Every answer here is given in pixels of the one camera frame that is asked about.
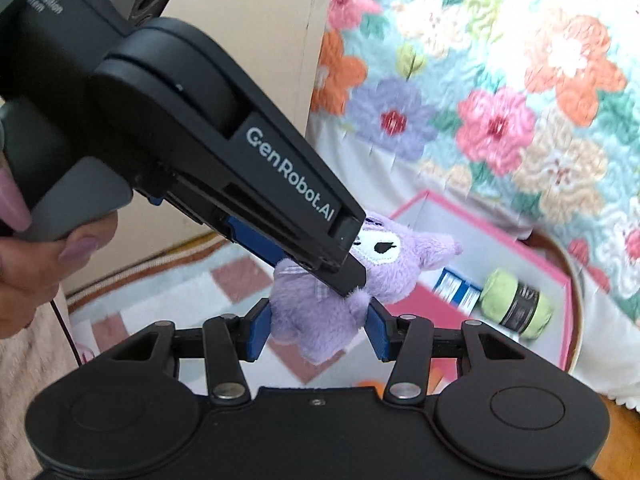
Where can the pink cardboard box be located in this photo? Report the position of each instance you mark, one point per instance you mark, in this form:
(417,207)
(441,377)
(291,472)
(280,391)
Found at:
(500,260)

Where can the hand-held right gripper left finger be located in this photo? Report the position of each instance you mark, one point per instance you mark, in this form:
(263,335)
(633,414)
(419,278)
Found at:
(260,330)

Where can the person's left hand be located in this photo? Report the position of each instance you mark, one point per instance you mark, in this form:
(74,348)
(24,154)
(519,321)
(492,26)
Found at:
(30,280)

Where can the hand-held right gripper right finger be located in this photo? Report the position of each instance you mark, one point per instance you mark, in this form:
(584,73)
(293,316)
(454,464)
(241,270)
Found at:
(377,330)

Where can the checked floor rug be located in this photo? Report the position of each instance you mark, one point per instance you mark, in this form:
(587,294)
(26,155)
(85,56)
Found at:
(190,285)

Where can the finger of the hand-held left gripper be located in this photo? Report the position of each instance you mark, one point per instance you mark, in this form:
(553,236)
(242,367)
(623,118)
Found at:
(300,267)
(290,170)

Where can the purple plush toy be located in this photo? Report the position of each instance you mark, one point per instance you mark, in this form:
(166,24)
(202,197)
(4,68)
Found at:
(310,310)

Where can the pink fluffy cloth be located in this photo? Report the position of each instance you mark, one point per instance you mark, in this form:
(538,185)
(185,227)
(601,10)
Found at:
(25,400)

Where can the green yarn ball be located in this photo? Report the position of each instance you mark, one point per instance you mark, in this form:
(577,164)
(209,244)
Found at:
(515,300)

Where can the floral quilt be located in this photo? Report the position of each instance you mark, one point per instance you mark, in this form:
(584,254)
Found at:
(500,60)

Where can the blue wipes packet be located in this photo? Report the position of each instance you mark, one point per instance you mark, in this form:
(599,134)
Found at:
(457,287)

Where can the beige cabinet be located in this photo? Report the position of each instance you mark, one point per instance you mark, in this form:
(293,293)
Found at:
(280,35)

